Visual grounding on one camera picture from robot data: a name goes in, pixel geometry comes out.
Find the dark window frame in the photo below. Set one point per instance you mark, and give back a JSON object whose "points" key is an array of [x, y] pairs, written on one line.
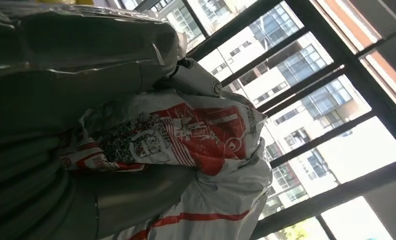
{"points": [[333, 49]]}

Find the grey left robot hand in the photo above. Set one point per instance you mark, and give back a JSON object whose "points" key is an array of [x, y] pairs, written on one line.
{"points": [[68, 66]]}

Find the grey package red print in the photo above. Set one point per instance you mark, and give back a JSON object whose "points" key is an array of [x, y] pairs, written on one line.
{"points": [[201, 139]]}

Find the white building outside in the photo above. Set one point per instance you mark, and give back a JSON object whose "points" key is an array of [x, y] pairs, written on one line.
{"points": [[267, 82]]}

